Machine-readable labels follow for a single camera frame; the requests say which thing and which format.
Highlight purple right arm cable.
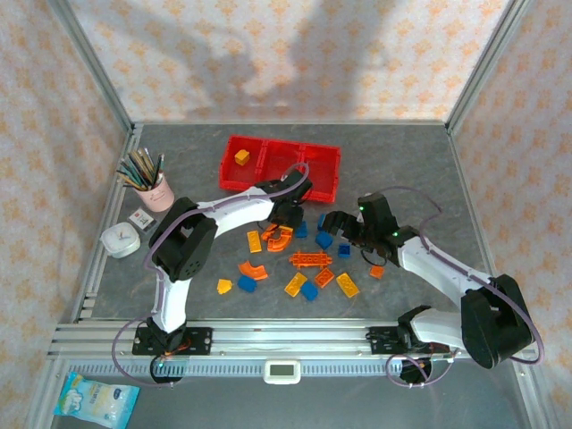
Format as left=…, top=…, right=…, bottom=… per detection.
left=386, top=186, right=546, bottom=389

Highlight wide aluminium mounting rail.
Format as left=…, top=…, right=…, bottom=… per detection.
left=47, top=319, right=537, bottom=358

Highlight pink pencil cup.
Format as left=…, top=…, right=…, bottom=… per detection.
left=136, top=172, right=175, bottom=214

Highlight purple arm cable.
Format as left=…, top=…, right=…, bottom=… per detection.
left=111, top=163, right=312, bottom=388
left=386, top=186, right=546, bottom=389

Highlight aluminium side rail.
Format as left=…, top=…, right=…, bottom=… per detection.
left=445, top=125, right=501, bottom=287
left=70, top=124, right=145, bottom=324

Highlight white red small card box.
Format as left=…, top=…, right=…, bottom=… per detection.
left=129, top=207, right=158, bottom=234

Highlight aluminium frame post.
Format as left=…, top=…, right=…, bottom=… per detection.
left=444, top=0, right=537, bottom=135
left=47, top=0, right=138, bottom=135

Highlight floral patterned backdrop cloth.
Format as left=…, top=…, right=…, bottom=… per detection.
left=0, top=0, right=130, bottom=429
left=450, top=0, right=572, bottom=429
left=66, top=0, right=519, bottom=122

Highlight white round lidded container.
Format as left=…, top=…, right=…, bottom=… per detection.
left=99, top=222, right=141, bottom=259

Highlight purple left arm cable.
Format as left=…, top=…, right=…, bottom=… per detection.
left=111, top=163, right=312, bottom=388

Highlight white digital timer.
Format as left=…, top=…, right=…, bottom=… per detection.
left=263, top=359, right=301, bottom=384

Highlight aluminium frame leg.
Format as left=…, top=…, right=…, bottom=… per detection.
left=26, top=357, right=68, bottom=429
left=513, top=357, right=553, bottom=429

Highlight blue white snack packet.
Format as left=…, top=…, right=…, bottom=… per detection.
left=53, top=371, right=140, bottom=429

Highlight orange curved lego piece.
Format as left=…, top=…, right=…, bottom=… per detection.
left=238, top=260, right=270, bottom=282
left=266, top=226, right=295, bottom=254

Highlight orange long lego plate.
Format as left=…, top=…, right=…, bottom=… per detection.
left=289, top=249, right=334, bottom=270

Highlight grey slotted cable duct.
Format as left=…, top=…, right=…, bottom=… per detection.
left=66, top=359, right=448, bottom=379

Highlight aluminium back rail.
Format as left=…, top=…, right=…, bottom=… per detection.
left=131, top=118, right=450, bottom=127

